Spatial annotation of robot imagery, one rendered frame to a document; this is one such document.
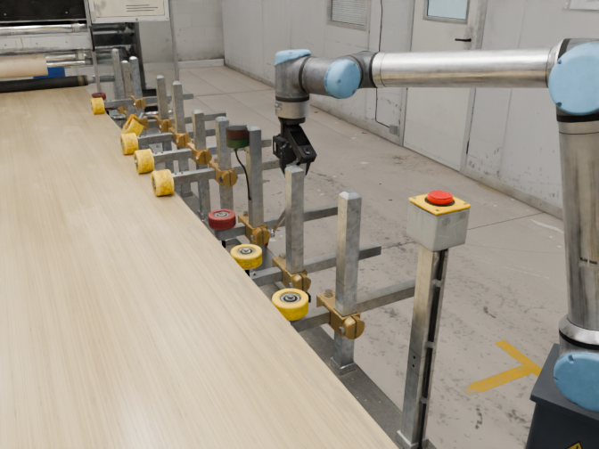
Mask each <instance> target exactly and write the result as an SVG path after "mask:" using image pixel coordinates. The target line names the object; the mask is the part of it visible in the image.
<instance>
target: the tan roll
mask: <svg viewBox="0 0 599 449"><path fill-rule="evenodd" d="M82 65H94V64H93V59H85V60H71V61H45V55H44V54H33V55H17V56H2V57H0V79H1V78H24V77H37V76H47V75H48V70H47V68H55V67H69V66H82Z"/></svg>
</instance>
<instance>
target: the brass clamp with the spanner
mask: <svg viewBox="0 0 599 449"><path fill-rule="evenodd" d="M238 223H243V224H244V225H245V229H246V234H245V235H244V236H245V237H246V238H247V239H248V240H249V241H250V242H251V243H252V244H255V243H257V244H258V245H265V244H266V243H268V241H269V239H270V233H269V231H268V230H267V225H266V224H264V225H261V226H257V227H252V226H251V225H250V224H249V217H248V216H243V214H242V215H238Z"/></svg>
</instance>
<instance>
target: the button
mask: <svg viewBox="0 0 599 449"><path fill-rule="evenodd" d="M427 200H428V201H430V202H431V203H434V204H439V205H446V204H449V203H450V202H452V201H453V196H452V195H451V193H449V192H443V191H433V192H430V193H428V195H427Z"/></svg>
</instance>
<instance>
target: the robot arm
mask: <svg viewBox="0 0 599 449"><path fill-rule="evenodd" d="M310 55H311V52H310V51H309V50H305V49H299V50H287V51H281V52H278V53H277V54H276V55H275V66H274V67H275V115H276V116H277V117H278V119H279V122H280V123H281V133H280V134H278V135H274V136H273V154H274V155H275V156H276V157H277V158H278V159H280V160H279V165H280V169H281V175H282V177H283V179H284V180H285V172H284V170H285V169H286V168H287V167H288V166H292V164H290V163H292V162H293V161H294V160H296V165H297V166H298V167H300V168H301V169H303V170H304V179H305V176H306V175H307V173H308V170H309V167H310V164H311V162H314V161H315V159H316V156H317V154H316V151H315V150H314V148H313V146H312V144H311V143H310V141H309V140H308V138H307V136H306V134H305V132H304V131H303V129H302V127H301V126H300V124H302V123H304V122H306V117H307V116H308V115H309V94H319V95H324V96H330V97H333V98H336V99H346V98H349V97H350V96H352V95H353V94H354V93H355V92H356V90H357V89H360V88H384V87H452V88H548V89H549V94H550V96H551V98H552V100H553V102H554V104H555V108H556V122H557V123H558V127H559V144H560V162H561V180H562V215H563V233H564V250H565V268H566V286H567V304H568V313H567V314H565V315H564V316H563V317H562V318H561V319H560V320H559V323H558V326H559V343H560V354H559V358H558V360H557V361H556V362H555V365H554V382H555V385H556V387H557V388H558V389H559V391H560V392H561V393H562V394H563V395H564V396H565V397H566V398H567V399H568V400H569V401H571V402H572V403H574V404H576V405H577V406H579V407H581V408H584V409H586V410H589V411H592V412H599V38H564V39H563V40H562V41H561V42H559V43H558V44H557V45H556V46H550V47H525V48H500V49H475V50H450V51H425V52H400V53H384V52H372V51H362V52H359V53H353V54H349V55H344V56H340V57H335V58H323V57H315V56H310ZM279 136H280V137H279Z"/></svg>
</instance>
